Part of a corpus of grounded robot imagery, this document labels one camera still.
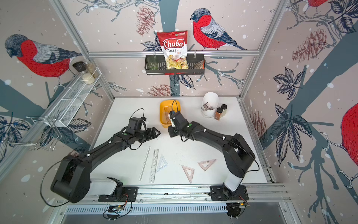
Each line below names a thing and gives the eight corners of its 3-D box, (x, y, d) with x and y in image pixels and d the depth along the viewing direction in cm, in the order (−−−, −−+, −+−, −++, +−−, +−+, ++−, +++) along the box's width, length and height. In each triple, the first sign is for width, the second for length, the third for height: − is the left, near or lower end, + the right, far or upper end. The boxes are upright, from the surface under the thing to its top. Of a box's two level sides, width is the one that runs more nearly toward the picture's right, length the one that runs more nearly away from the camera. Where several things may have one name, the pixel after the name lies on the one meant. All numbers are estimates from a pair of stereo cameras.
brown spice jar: (214, 120, 107) (217, 112, 100) (213, 115, 110) (216, 107, 103) (220, 120, 107) (223, 112, 100) (219, 115, 110) (222, 107, 103)
